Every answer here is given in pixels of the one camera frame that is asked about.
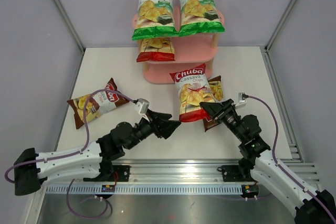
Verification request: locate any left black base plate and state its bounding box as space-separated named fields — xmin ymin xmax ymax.
xmin=83 ymin=165 xmax=131 ymax=183

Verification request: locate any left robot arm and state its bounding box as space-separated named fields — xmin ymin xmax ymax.
xmin=14 ymin=110 xmax=181 ymax=196

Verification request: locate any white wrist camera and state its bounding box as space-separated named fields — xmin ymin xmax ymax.
xmin=134 ymin=98 xmax=150 ymax=121
xmin=234 ymin=92 xmax=249 ymax=109

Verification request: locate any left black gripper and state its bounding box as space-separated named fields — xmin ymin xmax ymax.
xmin=125 ymin=109 xmax=181 ymax=151

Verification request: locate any green chips bag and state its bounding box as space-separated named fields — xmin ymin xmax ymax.
xmin=179 ymin=0 xmax=225 ymax=37
xmin=132 ymin=0 xmax=178 ymax=40

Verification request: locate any white slotted cable duct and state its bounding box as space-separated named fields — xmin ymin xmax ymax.
xmin=46 ymin=183 xmax=243 ymax=195

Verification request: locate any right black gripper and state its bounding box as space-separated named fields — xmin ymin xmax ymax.
xmin=200 ymin=99 xmax=245 ymax=141

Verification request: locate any brown chips bag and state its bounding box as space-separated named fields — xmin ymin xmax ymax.
xmin=67 ymin=91 xmax=129 ymax=130
xmin=203 ymin=76 xmax=224 ymax=132

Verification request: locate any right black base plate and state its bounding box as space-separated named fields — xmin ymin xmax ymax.
xmin=217 ymin=165 xmax=255 ymax=183

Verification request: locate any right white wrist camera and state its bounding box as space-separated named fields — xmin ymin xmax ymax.
xmin=234 ymin=92 xmax=249 ymax=109

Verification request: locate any pink three-tier shelf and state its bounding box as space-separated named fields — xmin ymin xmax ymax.
xmin=132 ymin=8 xmax=226 ymax=85

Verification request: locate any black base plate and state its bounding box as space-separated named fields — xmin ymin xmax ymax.
xmin=217 ymin=165 xmax=255 ymax=183
xmin=83 ymin=165 xmax=131 ymax=183

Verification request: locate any red chips bag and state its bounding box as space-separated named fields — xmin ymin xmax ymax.
xmin=170 ymin=63 xmax=215 ymax=123
xmin=136 ymin=37 xmax=175 ymax=62

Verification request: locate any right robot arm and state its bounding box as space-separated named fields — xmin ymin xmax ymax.
xmin=200 ymin=99 xmax=335 ymax=223

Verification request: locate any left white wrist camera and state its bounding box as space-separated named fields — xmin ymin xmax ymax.
xmin=134 ymin=98 xmax=150 ymax=121

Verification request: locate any aluminium mounting rail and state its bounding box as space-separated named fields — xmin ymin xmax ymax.
xmin=35 ymin=162 xmax=320 ymax=185

